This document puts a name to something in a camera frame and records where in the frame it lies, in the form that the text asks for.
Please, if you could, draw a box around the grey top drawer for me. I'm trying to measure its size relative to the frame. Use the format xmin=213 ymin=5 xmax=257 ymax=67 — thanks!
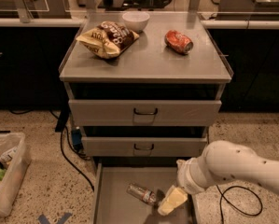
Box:
xmin=69 ymin=99 xmax=221 ymax=126

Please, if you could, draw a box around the black cable left floor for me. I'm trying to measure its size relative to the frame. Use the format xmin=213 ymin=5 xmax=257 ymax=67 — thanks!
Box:
xmin=7 ymin=108 xmax=95 ymax=192

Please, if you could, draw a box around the clear plastic water bottle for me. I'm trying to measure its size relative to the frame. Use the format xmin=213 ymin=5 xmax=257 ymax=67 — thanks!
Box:
xmin=127 ymin=183 xmax=158 ymax=206

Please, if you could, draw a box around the grey metal drawer cabinet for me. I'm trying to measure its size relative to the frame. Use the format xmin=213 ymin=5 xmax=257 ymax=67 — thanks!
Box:
xmin=58 ymin=10 xmax=234 ymax=224

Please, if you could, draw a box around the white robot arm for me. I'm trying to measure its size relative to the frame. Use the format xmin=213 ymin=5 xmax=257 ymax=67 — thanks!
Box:
xmin=158 ymin=140 xmax=279 ymax=216

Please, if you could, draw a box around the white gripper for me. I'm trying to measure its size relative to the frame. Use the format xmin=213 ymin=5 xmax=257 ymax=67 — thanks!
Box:
xmin=158 ymin=158 xmax=204 ymax=216

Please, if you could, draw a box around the grey bottom drawer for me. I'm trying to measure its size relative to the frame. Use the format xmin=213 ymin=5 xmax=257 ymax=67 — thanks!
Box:
xmin=90 ymin=163 xmax=198 ymax=224

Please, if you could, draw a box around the grey drawer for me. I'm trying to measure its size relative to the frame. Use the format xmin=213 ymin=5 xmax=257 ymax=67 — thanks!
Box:
xmin=69 ymin=99 xmax=221 ymax=126
xmin=82 ymin=137 xmax=207 ymax=157
xmin=90 ymin=163 xmax=198 ymax=224

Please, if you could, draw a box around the clear plastic trash bin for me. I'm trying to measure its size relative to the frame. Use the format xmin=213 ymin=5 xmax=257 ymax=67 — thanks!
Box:
xmin=0 ymin=133 xmax=31 ymax=217

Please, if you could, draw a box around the yellow brown chip bag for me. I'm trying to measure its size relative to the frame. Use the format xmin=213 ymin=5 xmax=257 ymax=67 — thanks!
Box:
xmin=77 ymin=21 xmax=139 ymax=59

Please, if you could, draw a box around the white bowl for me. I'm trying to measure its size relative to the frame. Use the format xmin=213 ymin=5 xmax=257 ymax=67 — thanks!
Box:
xmin=122 ymin=11 xmax=150 ymax=33

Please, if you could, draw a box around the blue tape cross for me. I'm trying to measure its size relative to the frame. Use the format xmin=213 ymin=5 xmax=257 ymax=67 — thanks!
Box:
xmin=37 ymin=212 xmax=73 ymax=224

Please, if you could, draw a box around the blue power box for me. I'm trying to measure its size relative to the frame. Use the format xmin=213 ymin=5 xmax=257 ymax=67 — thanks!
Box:
xmin=71 ymin=129 xmax=83 ymax=151

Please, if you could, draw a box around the black cable right floor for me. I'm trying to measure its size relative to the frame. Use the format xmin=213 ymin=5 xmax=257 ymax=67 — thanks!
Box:
xmin=205 ymin=131 xmax=264 ymax=224

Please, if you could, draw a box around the grey middle drawer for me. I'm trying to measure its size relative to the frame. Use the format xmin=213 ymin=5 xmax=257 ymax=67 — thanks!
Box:
xmin=82 ymin=137 xmax=207 ymax=157

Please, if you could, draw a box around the black cable floor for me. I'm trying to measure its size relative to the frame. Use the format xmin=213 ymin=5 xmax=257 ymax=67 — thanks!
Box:
xmin=7 ymin=108 xmax=95 ymax=192
xmin=205 ymin=131 xmax=264 ymax=224

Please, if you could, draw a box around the crushed red soda can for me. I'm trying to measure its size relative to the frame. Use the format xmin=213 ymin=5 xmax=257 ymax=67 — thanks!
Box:
xmin=164 ymin=30 xmax=193 ymax=55

